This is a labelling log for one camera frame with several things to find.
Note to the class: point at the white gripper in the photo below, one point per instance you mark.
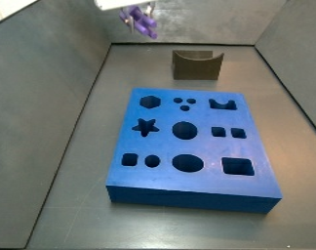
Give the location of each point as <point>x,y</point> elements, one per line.
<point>114,4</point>

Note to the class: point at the purple three prong object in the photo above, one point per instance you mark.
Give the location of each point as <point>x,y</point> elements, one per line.
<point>144,23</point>

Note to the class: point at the black curved fixture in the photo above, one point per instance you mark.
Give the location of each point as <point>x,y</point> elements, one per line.
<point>196,65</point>

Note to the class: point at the blue foam shape board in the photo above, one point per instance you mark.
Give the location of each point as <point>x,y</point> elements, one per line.
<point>189,152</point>

